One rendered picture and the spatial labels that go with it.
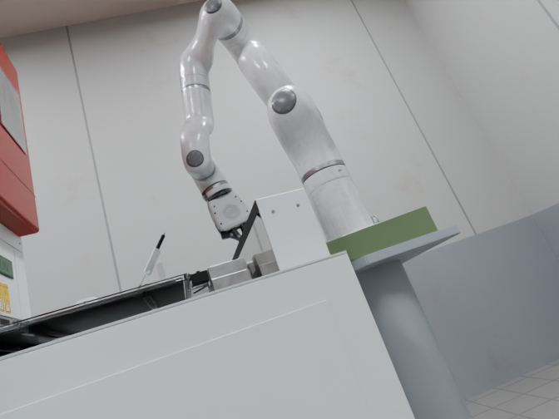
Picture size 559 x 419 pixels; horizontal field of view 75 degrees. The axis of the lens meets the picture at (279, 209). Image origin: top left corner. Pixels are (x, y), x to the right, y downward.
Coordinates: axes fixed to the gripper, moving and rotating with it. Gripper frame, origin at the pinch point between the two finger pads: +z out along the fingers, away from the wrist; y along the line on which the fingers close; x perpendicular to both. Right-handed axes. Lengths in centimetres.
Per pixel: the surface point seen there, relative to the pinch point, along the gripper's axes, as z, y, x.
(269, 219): 6.2, -5.2, -40.0
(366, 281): 24.4, 11.9, -24.8
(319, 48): -144, 171, 120
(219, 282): 9.1, -15.1, -22.5
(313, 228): 11.2, 0.7, -40.0
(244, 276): 10.5, -10.1, -22.5
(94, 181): -119, -31, 150
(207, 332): 17, -23, -46
